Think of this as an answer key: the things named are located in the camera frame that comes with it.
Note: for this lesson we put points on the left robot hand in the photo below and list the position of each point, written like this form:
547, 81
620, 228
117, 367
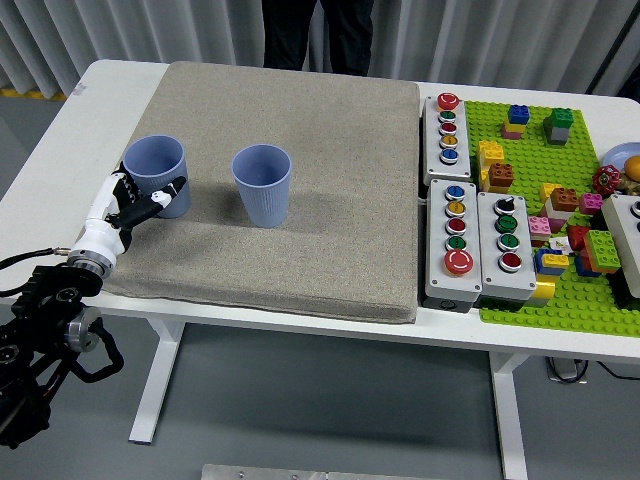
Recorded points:
102, 235

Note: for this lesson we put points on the blue ribbed plastic cup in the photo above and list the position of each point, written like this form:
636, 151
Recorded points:
160, 160
265, 200

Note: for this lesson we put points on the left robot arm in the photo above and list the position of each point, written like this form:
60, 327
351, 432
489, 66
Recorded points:
45, 310

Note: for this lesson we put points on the white table leg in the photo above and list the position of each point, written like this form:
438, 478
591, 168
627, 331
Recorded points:
510, 425
155, 380

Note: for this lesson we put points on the yellow floor tape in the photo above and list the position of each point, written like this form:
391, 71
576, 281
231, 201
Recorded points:
35, 94

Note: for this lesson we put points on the grey-brown fabric mat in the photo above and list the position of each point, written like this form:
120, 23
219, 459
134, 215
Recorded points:
310, 200

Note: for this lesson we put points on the person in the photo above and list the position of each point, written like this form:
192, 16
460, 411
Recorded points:
320, 35

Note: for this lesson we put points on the grey five-button control box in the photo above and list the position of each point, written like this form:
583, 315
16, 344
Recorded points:
437, 280
457, 167

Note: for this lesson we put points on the tall yellow toy brick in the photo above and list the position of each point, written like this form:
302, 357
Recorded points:
489, 152

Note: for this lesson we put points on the brown toy brick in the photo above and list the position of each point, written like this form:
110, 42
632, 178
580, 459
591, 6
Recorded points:
501, 177
565, 199

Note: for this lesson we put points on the pink toy brick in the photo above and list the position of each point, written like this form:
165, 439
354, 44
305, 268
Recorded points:
540, 227
511, 132

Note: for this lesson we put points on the blue toy brick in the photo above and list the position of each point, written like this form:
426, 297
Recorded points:
584, 267
519, 115
539, 261

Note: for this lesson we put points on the green studded baseplate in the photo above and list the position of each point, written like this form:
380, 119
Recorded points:
530, 155

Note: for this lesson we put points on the white pleated curtain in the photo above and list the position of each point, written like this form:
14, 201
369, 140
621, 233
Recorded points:
500, 40

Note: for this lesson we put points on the yellow toy cylinder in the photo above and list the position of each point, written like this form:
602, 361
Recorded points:
544, 290

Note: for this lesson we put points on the small yellow toy brick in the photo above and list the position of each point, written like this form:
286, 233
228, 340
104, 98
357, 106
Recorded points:
547, 191

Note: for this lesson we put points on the white toy brick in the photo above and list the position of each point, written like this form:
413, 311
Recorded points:
556, 212

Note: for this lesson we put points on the flat yellow toy brick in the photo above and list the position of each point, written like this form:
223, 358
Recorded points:
556, 260

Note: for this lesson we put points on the grey toy brick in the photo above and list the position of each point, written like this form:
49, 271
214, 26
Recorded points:
557, 136

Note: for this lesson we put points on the red toy brick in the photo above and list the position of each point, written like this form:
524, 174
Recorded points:
579, 237

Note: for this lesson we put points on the magenta toy brick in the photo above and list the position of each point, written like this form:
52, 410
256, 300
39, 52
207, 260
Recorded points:
591, 204

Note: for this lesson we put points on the large green toy brick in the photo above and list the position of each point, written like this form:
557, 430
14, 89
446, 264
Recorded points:
602, 247

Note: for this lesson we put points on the orange toy brick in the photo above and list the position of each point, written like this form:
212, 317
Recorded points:
607, 267

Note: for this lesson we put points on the red valve wheel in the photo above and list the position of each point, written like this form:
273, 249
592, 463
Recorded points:
606, 180

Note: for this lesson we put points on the grey control box black button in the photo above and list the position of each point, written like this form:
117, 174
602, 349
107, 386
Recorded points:
622, 225

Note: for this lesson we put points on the light blue plate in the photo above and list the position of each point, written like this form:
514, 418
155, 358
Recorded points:
617, 152

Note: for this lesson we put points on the brown lumpy object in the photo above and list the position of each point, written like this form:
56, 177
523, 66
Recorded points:
631, 188

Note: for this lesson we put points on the orange fruit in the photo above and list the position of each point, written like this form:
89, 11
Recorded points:
634, 167

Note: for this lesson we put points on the grey selector-switch control box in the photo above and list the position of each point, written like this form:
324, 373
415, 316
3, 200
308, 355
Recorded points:
492, 280

